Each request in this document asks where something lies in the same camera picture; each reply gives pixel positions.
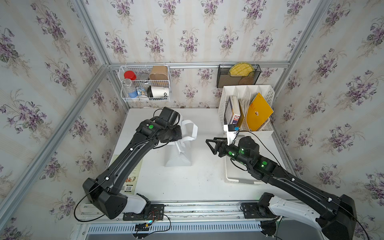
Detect aluminium rail frame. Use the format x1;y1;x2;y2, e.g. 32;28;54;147
77;199;334;225

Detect black mesh wall holder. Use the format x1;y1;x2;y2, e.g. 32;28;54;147
216;65;261;89

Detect purple white book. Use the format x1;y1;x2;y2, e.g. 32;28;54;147
224;96;241;125

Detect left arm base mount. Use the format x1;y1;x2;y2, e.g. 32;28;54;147
123;194;165;221

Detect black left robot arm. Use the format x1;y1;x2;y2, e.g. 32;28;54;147
83;107;182;220

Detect white wire wall basket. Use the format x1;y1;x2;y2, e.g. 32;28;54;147
118;64;171;102

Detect white perforated plastic tray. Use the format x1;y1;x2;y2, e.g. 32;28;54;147
223;134;267;185

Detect yellow folder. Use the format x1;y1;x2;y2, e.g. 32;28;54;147
246;93;274;132

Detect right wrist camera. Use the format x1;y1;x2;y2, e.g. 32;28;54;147
223;124;240;145

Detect clear plastic bottle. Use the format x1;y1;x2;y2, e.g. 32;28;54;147
122;79;138;99

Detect beige papers in organizer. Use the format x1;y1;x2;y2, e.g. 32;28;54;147
239;87;251;131

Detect green printed booklet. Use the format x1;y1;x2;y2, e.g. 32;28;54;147
120;160;143;195

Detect white insulated delivery bag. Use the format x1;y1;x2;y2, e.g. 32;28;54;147
165;120;198;167

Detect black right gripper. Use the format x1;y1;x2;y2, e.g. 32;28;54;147
205;135;251;169

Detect white black cylinder can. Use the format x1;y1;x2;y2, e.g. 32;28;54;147
148;86;170;99

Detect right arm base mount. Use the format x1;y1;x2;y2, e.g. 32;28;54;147
240;193;281;220

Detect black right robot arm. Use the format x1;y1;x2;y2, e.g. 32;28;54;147
206;137;357;240

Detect white plastic file organizer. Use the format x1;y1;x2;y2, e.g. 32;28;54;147
218;85;275;131

